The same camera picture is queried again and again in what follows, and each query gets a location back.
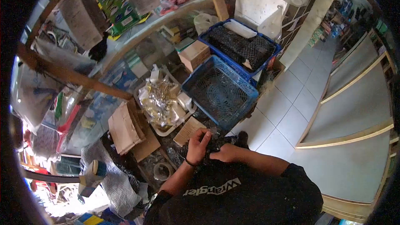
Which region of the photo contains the green printed packet strip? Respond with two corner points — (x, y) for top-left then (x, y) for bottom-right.
(87, 0), (150, 37)

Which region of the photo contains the glass display counter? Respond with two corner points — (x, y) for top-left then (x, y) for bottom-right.
(59, 0), (238, 155)

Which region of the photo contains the black mesh netting piece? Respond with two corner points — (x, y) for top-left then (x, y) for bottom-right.
(180, 131), (249, 167)

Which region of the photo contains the person's left thumb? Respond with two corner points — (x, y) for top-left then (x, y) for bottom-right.
(199, 132), (213, 151)

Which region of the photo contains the white flat tray lid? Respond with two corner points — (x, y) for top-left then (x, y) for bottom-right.
(223, 20), (258, 39)

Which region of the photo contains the brown ribbed cardboard piece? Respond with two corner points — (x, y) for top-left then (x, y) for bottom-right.
(173, 116), (207, 147)

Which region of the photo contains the white tray of shiny packets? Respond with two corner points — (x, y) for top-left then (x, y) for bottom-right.
(134, 69), (197, 137)

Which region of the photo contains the person's body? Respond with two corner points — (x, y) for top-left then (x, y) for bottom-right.
(143, 161), (324, 225)

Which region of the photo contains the clear tape roll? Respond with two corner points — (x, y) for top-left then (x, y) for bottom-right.
(153, 162), (173, 182)

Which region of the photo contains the white pillar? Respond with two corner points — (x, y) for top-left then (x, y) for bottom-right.
(279, 0), (345, 72)

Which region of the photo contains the large clear bag of goods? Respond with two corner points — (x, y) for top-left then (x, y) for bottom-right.
(10, 37), (97, 133)

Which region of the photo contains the blue basket of black netting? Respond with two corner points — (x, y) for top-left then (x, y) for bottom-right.
(198, 18), (283, 80)

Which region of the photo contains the silver bubble wrap sheet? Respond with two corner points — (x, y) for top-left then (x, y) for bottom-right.
(80, 140), (143, 218)

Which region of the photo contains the white plastic bag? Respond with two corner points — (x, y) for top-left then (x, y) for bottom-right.
(193, 13), (220, 36)

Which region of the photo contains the full shop shelf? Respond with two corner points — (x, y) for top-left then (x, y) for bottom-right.
(308, 0), (375, 64)

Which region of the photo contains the long white counter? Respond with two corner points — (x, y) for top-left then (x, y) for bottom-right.
(295, 31), (396, 223)

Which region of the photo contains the beige and blue roll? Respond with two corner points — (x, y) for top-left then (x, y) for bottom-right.
(78, 159), (108, 198)

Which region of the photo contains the person's left hand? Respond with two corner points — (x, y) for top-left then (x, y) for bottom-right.
(186, 128), (213, 166)

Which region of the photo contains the person's right hand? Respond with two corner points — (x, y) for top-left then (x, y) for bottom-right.
(209, 144), (244, 163)

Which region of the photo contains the small white box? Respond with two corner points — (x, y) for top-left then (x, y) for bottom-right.
(177, 92), (193, 111)

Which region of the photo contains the wooden beam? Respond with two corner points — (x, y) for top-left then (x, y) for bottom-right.
(17, 42), (134, 101)

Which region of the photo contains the empty blue plastic basket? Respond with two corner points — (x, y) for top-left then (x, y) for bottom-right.
(181, 55), (259, 132)

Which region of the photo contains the brown cardboard box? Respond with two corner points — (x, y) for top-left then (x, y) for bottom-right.
(178, 40), (211, 73)

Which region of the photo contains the small clear plastic bag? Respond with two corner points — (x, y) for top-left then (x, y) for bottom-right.
(257, 5), (289, 40)

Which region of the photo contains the stack of cardboard sheets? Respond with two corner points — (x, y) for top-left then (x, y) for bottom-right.
(108, 98), (147, 156)

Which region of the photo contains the white plastic bottle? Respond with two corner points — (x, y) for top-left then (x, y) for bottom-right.
(150, 64), (160, 83)

